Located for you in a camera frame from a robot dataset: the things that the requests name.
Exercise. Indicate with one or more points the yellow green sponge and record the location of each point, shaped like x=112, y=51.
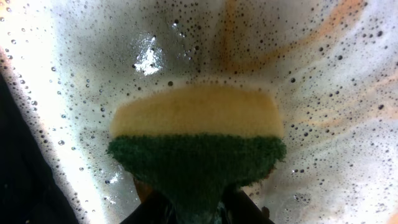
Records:
x=192, y=143

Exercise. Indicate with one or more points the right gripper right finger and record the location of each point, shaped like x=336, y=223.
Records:
x=240, y=209

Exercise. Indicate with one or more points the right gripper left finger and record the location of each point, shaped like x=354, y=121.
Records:
x=156, y=209

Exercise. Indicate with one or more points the black soapy water tray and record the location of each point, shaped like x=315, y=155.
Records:
x=331, y=67

